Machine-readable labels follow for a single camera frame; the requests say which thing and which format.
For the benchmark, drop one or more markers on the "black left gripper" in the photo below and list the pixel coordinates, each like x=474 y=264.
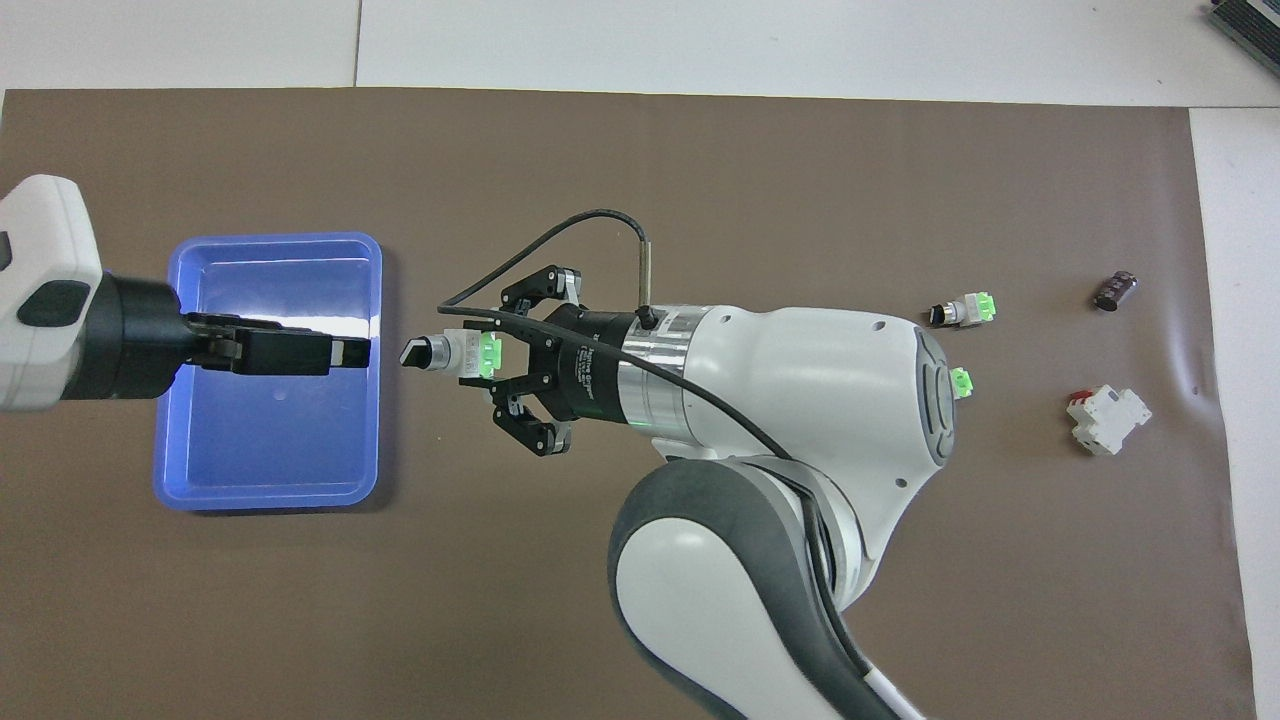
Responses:
x=140 y=335

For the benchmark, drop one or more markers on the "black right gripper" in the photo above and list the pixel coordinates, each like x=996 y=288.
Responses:
x=585 y=365

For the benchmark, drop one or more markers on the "green and grey rotary switch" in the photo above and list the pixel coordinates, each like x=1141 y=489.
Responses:
x=968 y=309
x=450 y=353
x=963 y=381

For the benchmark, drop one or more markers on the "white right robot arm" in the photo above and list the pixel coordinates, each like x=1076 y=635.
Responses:
x=800 y=380

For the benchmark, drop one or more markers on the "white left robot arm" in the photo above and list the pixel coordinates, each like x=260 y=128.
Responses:
x=45 y=290

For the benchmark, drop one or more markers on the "blue plastic tray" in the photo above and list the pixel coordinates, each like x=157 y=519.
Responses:
x=280 y=440

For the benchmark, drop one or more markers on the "brown table mat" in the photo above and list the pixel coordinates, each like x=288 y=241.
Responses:
x=620 y=600

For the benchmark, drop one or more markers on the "white circuit breaker red lever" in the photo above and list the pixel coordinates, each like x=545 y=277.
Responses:
x=1105 y=420

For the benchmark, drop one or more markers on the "small black electronic component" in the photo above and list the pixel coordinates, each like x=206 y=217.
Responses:
x=1115 y=290

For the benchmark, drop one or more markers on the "dark grey ribbed device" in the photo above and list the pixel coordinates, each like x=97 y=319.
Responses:
x=1250 y=22

